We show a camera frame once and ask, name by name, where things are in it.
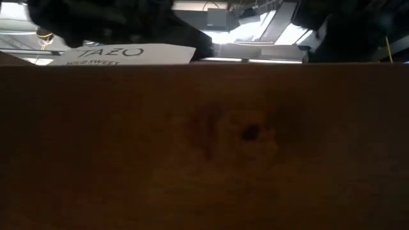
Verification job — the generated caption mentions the yellow wired ceiling device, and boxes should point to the yellow wired ceiling device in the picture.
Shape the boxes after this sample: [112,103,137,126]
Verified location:
[35,27,55,51]

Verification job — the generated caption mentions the white TAZO tea bag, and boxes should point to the white TAZO tea bag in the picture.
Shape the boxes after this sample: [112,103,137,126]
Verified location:
[49,43,197,66]

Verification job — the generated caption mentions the yellow hanging cable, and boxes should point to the yellow hanging cable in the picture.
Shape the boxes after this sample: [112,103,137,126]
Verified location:
[384,35,394,64]

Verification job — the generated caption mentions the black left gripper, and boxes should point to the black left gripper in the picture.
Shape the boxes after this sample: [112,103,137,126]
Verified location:
[26,0,180,48]

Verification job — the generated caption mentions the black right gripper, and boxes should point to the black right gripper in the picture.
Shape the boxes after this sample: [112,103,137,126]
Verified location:
[308,14,389,63]

